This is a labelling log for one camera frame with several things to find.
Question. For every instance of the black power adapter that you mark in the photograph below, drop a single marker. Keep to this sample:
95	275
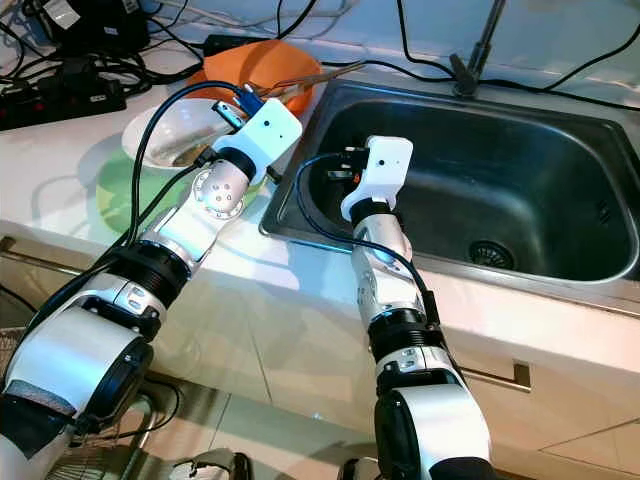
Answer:
95	25

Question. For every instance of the black plug box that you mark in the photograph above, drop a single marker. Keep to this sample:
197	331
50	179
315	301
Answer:
228	44

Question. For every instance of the black power strip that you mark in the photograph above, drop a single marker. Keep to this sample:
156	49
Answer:
60	100

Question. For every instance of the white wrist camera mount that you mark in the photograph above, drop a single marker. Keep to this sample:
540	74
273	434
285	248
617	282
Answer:
382	170
265	130

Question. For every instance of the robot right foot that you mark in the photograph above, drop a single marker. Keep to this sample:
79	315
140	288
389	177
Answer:
355	470

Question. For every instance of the dark metal faucet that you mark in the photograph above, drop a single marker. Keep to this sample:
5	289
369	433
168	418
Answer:
475	50

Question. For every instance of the white counter cabinet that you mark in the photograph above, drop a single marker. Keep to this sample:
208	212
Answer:
290	340

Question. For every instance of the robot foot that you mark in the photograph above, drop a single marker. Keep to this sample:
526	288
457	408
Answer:
355	470
210	467

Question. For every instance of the white bowl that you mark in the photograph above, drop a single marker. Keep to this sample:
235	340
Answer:
175	130

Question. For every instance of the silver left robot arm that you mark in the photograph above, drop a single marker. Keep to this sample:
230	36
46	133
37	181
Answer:
75	365

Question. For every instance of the sink drain strainer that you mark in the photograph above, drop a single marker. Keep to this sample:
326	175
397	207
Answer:
492	255

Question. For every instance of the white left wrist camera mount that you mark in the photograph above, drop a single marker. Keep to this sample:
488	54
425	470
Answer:
265	130

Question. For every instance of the stainless steel sink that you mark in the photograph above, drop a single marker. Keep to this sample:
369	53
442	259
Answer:
530	180

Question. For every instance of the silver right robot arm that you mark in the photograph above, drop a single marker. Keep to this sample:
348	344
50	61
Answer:
435	420

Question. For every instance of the orange plastic bowl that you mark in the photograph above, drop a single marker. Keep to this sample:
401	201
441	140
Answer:
260	65

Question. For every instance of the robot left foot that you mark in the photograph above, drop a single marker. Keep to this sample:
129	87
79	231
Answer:
210	467

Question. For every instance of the green plate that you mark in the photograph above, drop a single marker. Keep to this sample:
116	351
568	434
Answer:
130	195

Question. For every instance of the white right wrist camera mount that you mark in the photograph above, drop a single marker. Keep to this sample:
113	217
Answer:
382	170

